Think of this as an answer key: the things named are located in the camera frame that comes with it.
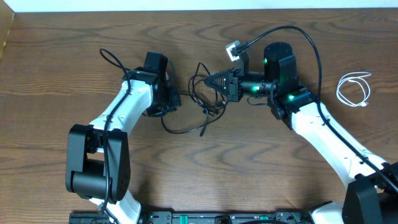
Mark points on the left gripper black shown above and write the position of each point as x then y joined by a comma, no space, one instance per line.
176,102

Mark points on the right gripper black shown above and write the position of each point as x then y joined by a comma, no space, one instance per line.
232,83

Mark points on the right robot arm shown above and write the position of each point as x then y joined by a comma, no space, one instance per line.
370,181

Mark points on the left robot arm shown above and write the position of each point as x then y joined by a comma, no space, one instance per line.
98,165

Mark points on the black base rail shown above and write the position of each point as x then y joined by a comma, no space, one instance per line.
214,218

